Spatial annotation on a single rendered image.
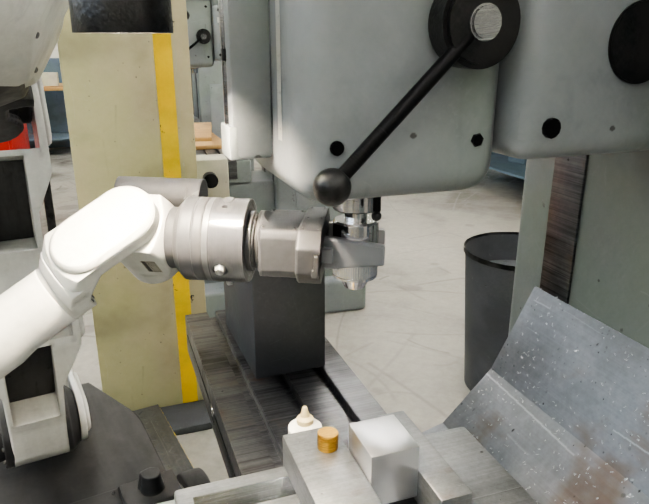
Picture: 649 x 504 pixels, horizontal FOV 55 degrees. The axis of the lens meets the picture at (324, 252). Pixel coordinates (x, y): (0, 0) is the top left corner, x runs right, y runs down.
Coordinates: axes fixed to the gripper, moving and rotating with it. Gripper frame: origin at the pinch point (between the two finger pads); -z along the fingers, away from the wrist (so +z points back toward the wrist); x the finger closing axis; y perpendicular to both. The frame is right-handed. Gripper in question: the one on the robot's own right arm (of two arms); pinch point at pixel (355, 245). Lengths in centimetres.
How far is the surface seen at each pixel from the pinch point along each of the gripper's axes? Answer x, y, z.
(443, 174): -7.3, -9.2, -7.7
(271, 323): 26.7, 22.2, 13.7
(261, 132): -6.1, -12.2, 8.5
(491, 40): -9.4, -20.3, -10.3
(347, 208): -2.3, -4.5, 0.8
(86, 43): 146, -18, 95
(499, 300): 169, 76, -51
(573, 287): 23.3, 12.5, -30.2
